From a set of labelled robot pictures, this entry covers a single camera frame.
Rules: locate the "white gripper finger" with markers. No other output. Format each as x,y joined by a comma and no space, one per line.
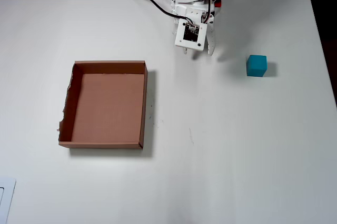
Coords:
211,40
185,50

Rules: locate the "blue cube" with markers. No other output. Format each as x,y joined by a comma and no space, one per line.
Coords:
256,66

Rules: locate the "white robot base red clamp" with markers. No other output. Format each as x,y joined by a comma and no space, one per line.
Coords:
218,0

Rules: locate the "brown cardboard box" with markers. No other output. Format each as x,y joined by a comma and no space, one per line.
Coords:
105,108

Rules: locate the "white flat device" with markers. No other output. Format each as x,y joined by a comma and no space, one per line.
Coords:
8,200

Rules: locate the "white camera board mount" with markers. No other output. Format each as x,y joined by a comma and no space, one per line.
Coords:
181,42

